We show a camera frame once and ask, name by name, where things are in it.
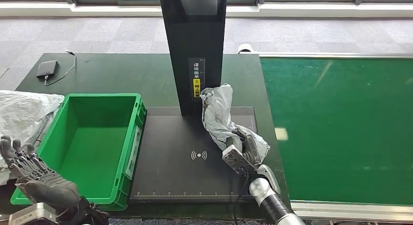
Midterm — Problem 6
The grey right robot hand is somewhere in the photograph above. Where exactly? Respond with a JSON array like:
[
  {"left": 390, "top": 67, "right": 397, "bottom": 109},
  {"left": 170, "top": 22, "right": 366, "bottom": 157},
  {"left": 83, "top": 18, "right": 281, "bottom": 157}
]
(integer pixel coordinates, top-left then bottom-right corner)
[{"left": 225, "top": 127, "right": 263, "bottom": 168}]

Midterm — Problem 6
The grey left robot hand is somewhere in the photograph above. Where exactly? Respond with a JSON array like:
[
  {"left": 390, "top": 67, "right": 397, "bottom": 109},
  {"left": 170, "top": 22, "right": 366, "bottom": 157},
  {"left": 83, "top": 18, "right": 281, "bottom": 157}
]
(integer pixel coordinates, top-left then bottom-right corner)
[{"left": 0, "top": 135, "right": 81, "bottom": 208}]

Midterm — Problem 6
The grey mailer bag brown print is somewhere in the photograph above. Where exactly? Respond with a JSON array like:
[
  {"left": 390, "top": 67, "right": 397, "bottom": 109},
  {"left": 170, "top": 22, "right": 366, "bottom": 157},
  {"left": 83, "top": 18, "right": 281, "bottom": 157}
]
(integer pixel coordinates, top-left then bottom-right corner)
[{"left": 200, "top": 83, "right": 271, "bottom": 165}]

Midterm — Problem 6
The black inbound scanner machine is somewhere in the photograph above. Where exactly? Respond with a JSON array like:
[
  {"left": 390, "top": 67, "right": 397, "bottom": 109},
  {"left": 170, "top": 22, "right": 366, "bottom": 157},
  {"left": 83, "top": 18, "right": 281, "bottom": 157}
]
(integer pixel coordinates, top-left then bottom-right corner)
[{"left": 129, "top": 0, "right": 269, "bottom": 205}]

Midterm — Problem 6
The green conveyor belt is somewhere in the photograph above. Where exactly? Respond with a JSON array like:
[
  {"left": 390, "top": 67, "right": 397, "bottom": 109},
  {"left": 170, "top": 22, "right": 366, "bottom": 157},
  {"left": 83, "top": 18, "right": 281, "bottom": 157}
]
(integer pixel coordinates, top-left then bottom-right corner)
[{"left": 260, "top": 57, "right": 413, "bottom": 206}]

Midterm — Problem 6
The white round conveyor end cap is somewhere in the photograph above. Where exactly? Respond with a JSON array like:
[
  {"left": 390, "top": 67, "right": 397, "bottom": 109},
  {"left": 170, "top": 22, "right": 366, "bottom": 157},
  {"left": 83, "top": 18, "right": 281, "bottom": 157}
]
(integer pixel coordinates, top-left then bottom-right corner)
[{"left": 238, "top": 43, "right": 256, "bottom": 54}]

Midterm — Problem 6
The green plastic crate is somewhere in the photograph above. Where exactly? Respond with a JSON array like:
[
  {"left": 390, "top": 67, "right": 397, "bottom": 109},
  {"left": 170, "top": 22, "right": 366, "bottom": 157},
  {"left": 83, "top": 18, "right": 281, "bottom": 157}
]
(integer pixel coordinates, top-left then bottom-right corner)
[{"left": 10, "top": 93, "right": 148, "bottom": 211}]

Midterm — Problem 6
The black yellow ruler label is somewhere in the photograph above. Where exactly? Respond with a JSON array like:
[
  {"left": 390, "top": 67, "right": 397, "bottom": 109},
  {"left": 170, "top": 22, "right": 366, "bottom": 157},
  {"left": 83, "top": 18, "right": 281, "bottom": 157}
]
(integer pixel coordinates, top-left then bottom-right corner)
[{"left": 188, "top": 57, "right": 206, "bottom": 99}]

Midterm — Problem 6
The white woven sack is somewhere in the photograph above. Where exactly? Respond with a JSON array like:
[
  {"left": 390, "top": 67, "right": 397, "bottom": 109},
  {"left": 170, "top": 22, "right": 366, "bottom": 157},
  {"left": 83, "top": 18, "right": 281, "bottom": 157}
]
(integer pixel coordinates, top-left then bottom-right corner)
[{"left": 0, "top": 89, "right": 65, "bottom": 186}]

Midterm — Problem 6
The black power bank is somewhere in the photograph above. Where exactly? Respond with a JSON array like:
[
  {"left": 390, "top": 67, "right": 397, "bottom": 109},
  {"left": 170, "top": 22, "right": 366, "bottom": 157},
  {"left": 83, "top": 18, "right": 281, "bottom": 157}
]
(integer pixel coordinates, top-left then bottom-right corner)
[{"left": 36, "top": 60, "right": 59, "bottom": 79}]

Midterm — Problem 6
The dark green table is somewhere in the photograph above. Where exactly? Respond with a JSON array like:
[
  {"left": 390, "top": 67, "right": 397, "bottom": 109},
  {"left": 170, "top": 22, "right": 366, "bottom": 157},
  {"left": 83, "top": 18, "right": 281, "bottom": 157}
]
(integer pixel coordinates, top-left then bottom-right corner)
[{"left": 0, "top": 52, "right": 293, "bottom": 221}]

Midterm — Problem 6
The white window sill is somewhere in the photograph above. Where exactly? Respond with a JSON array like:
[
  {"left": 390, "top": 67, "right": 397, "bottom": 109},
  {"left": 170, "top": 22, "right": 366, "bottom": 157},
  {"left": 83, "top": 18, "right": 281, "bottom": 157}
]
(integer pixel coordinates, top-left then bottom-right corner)
[{"left": 0, "top": 2, "right": 413, "bottom": 18}]

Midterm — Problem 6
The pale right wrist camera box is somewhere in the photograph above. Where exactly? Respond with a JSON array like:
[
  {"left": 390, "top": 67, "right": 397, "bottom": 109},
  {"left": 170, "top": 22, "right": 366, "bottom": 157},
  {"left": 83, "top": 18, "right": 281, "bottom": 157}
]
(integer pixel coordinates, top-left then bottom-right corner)
[{"left": 222, "top": 144, "right": 259, "bottom": 176}]

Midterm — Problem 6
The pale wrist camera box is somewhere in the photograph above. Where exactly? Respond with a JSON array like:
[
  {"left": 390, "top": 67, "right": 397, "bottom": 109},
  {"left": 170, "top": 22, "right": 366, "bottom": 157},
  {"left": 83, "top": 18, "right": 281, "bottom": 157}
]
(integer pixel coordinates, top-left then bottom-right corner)
[
  {"left": 8, "top": 202, "right": 58, "bottom": 225},
  {"left": 222, "top": 144, "right": 259, "bottom": 176}
]

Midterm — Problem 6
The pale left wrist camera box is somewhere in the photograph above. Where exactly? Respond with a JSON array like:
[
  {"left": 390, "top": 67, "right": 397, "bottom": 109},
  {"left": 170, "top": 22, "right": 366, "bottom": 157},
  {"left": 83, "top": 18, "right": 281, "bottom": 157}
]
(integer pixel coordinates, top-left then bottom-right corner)
[{"left": 8, "top": 202, "right": 58, "bottom": 225}]

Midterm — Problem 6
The white charging cable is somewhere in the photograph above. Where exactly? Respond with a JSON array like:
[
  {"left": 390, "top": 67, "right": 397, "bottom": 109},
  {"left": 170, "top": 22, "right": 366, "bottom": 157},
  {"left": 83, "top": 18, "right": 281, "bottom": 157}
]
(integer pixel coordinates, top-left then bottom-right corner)
[{"left": 44, "top": 50, "right": 77, "bottom": 86}]

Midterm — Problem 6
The aluminium conveyor frame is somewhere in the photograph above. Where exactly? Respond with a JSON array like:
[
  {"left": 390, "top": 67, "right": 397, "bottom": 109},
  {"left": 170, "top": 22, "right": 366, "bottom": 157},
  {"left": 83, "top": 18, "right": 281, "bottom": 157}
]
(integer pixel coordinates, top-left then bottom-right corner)
[{"left": 258, "top": 52, "right": 413, "bottom": 224}]

